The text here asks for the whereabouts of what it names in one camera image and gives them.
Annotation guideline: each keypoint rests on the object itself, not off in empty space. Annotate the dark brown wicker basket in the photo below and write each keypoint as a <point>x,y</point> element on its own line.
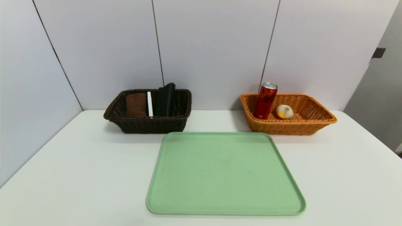
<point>150,124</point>

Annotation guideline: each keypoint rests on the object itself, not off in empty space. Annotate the orange and white bun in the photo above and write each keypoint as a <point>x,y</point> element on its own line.
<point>284,111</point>

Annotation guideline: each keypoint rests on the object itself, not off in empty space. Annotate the red soda can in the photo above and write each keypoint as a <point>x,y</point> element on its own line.
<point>265,101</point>

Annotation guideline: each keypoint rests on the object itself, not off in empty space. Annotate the orange wicker basket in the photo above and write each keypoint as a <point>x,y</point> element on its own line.
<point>314,122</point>

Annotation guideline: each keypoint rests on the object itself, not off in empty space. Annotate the white marker pen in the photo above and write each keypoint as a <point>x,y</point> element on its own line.
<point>149,103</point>

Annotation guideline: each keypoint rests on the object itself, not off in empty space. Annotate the black glasses case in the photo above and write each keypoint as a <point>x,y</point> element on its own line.
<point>165,99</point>

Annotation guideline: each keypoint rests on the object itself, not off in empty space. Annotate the brown towel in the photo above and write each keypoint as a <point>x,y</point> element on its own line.
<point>136,105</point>

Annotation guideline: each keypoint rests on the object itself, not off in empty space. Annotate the dark wall fixture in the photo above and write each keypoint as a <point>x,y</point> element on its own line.
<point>379,52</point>

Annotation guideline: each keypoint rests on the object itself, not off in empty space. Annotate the light green plastic tray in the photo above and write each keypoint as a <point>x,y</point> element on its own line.
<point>226,175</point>

